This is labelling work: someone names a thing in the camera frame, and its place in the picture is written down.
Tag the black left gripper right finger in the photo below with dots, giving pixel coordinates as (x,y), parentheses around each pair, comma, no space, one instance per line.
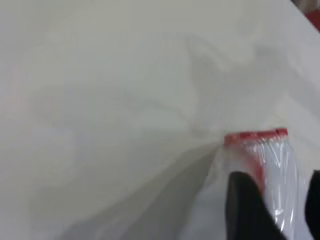
(313,207)

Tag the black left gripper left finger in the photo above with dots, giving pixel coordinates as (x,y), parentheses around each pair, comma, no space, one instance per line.
(247,212)

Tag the red blurred background object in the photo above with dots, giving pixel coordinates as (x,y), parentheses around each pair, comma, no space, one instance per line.
(314,22)

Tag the clear plastic red-zip bag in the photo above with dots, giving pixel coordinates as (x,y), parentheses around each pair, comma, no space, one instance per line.
(277,172)

